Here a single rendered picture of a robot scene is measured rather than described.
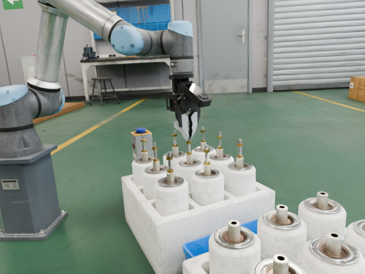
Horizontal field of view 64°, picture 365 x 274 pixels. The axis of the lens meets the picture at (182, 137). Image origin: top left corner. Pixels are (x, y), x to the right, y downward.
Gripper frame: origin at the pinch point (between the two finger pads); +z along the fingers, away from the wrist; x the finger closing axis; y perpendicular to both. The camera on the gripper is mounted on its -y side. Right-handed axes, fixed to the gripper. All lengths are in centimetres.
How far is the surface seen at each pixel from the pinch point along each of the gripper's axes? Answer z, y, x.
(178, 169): 10.1, 0.4, 4.7
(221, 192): 14.1, -15.6, 1.4
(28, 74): -21, 373, -21
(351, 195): 34, -24, -66
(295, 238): 10.6, -45.6, 11.2
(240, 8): -119, 317, -378
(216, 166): 10.9, -4.5, -7.6
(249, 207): 19.2, -20.5, -5.1
